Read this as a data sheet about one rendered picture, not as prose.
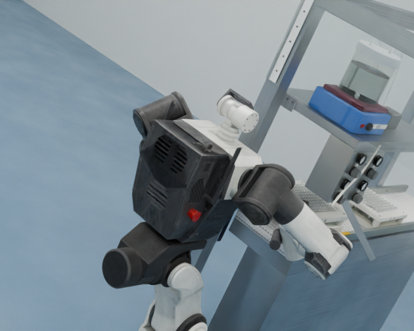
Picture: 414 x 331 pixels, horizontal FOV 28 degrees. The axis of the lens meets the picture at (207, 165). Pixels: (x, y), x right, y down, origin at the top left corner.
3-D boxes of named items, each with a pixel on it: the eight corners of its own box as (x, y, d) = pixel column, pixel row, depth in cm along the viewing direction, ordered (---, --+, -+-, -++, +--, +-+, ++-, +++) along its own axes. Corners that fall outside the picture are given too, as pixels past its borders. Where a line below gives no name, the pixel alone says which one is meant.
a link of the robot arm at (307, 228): (365, 251, 230) (313, 198, 223) (334, 286, 228) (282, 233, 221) (345, 244, 241) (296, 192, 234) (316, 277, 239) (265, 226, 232)
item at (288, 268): (285, 276, 281) (298, 252, 278) (228, 230, 297) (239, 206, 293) (441, 243, 382) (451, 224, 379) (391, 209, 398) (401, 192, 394)
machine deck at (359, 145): (353, 152, 260) (359, 141, 258) (268, 96, 280) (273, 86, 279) (435, 152, 308) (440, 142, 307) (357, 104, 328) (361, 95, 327)
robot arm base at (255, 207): (275, 234, 221) (261, 207, 214) (237, 223, 229) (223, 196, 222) (301, 193, 228) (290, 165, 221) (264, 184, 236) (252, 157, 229)
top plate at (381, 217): (378, 222, 320) (381, 218, 320) (330, 189, 333) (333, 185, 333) (406, 218, 340) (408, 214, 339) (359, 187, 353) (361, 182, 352)
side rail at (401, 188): (240, 206, 290) (244, 198, 289) (236, 203, 291) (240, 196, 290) (405, 192, 393) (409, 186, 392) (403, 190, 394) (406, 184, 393)
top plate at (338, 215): (298, 184, 310) (301, 179, 309) (347, 220, 296) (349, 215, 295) (259, 186, 291) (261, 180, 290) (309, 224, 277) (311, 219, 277)
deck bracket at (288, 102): (290, 111, 273) (296, 100, 272) (279, 105, 276) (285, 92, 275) (292, 112, 274) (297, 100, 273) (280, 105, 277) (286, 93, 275)
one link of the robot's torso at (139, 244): (121, 299, 231) (144, 247, 225) (93, 272, 238) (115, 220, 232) (185, 286, 253) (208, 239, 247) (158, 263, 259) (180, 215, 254)
